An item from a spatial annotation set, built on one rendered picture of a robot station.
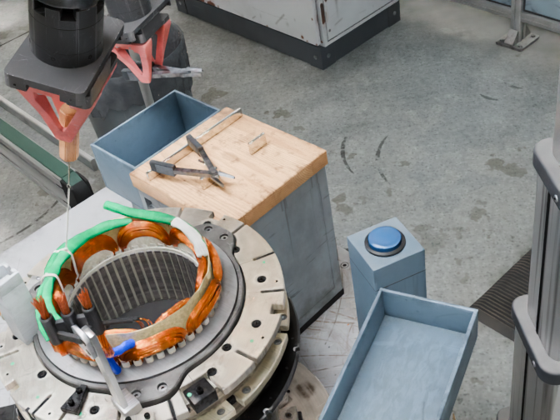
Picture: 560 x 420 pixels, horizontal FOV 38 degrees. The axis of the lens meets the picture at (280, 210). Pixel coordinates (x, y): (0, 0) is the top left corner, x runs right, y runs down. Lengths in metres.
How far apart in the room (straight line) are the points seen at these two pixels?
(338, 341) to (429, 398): 0.39
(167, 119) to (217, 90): 2.03
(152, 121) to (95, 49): 0.61
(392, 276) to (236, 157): 0.28
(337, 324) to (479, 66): 2.14
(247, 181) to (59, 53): 0.47
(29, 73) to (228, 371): 0.34
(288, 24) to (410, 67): 0.52
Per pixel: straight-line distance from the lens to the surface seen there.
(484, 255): 2.44
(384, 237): 0.98
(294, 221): 1.10
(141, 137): 1.27
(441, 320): 0.90
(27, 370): 0.89
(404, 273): 0.99
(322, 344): 1.22
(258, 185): 1.05
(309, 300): 1.22
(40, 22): 0.65
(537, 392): 1.07
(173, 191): 1.08
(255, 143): 1.10
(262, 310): 0.85
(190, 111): 1.28
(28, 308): 0.88
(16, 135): 1.90
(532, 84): 3.15
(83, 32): 0.65
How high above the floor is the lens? 1.72
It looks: 40 degrees down
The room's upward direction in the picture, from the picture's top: 11 degrees counter-clockwise
